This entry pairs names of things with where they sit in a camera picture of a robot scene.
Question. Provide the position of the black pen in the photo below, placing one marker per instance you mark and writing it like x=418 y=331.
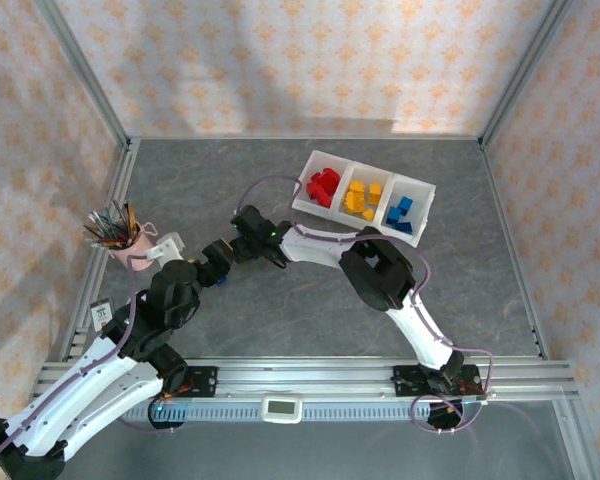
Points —
x=92 y=231

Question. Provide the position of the black round base socket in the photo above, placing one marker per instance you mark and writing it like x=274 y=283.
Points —
x=445 y=415
x=167 y=415

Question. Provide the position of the red lego brick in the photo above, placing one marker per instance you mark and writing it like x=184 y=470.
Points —
x=331 y=189
x=314 y=190
x=316 y=178
x=326 y=201
x=331 y=176

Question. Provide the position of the pink cup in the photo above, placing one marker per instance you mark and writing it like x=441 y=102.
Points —
x=132 y=255

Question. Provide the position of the aluminium frame post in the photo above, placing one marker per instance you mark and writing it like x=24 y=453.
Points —
x=86 y=70
x=523 y=70

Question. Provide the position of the white digital timer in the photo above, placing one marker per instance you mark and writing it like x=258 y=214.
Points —
x=281 y=409

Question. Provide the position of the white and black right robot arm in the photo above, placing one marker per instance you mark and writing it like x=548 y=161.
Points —
x=420 y=330

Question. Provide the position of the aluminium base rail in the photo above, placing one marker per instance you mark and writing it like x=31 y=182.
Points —
x=305 y=375

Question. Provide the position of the silver grey pen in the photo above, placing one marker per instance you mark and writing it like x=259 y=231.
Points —
x=96 y=218

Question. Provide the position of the yellow lego brick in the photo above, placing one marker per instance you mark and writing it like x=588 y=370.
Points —
x=356 y=189
x=354 y=205
x=368 y=215
x=376 y=192

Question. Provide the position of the white printed label card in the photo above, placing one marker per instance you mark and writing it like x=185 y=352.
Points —
x=102 y=315

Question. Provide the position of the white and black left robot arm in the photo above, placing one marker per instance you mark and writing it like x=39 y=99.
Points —
x=80 y=395

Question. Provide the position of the dark green pen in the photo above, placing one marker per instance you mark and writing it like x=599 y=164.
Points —
x=112 y=220

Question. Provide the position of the brown wooden pencil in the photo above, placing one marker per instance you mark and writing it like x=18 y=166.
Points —
x=130 y=217

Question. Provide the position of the yellow pencil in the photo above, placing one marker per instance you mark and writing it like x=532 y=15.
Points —
x=102 y=244

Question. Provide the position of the aluminium frame rail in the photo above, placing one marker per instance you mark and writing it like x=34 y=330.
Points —
x=516 y=250
x=123 y=175

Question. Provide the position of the aluminium frame leg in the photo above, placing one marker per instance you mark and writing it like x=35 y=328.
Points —
x=577 y=440

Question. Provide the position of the white three-compartment tray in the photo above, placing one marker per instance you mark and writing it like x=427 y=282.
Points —
x=320 y=212

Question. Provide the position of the small blue lego brick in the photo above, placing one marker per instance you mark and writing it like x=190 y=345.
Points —
x=222 y=280

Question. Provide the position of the blue grey pen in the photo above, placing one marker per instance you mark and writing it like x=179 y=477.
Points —
x=117 y=210

